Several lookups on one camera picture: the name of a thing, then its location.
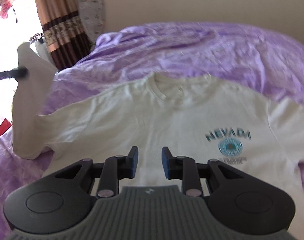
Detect purple bed sheet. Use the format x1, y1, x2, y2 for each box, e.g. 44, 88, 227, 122
0, 22, 304, 240

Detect brown patterned curtain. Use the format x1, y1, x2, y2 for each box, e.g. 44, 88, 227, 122
35, 0, 90, 70

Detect red hanging clothes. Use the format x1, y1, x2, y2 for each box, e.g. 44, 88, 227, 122
0, 0, 18, 22

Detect white Nevada t-shirt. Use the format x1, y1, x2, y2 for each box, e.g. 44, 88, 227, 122
13, 43, 304, 239

